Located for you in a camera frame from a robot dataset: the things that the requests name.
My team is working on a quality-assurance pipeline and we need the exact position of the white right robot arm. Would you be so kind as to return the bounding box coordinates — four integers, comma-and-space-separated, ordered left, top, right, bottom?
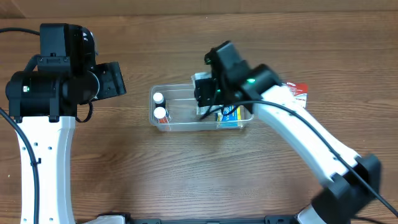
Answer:
193, 41, 381, 223

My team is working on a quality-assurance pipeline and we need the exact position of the blue VapoDrops box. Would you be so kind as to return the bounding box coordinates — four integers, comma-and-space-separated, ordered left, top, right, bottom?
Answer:
215, 106, 246, 129

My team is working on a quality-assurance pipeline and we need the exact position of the orange bottle white cap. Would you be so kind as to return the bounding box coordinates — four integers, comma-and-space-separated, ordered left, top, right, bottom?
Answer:
153, 106, 170, 124

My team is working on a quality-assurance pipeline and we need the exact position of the clear plastic container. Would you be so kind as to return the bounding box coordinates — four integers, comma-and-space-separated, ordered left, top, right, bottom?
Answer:
149, 84, 254, 131

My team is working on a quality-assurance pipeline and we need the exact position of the red medicine box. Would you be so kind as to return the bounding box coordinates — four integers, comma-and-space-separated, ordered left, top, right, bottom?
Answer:
285, 82, 308, 108

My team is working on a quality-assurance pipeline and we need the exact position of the white medicine box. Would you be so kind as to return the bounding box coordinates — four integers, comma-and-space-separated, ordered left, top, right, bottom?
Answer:
192, 72, 216, 116

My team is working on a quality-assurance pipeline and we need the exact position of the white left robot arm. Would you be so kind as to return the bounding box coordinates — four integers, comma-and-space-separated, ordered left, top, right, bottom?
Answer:
1, 23, 126, 223

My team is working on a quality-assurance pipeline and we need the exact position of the dark bottle white cap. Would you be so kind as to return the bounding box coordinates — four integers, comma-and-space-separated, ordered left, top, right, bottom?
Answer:
152, 92, 167, 109

